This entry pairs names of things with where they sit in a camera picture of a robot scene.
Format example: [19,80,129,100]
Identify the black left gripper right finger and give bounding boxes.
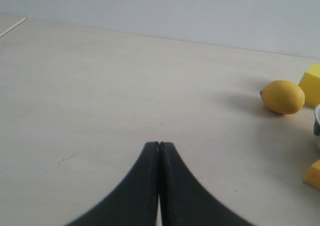
[158,142,252,226]

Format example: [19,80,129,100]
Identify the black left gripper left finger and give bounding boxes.
[68,142,160,226]

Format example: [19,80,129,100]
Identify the yellow cheese wedge toy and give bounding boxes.
[303,160,320,191]

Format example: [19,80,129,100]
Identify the yellow lemon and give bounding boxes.
[259,80,305,115]

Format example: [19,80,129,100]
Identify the white ceramic bowl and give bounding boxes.
[313,104,320,149]

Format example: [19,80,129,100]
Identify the yellow cube block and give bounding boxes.
[298,64,320,108]

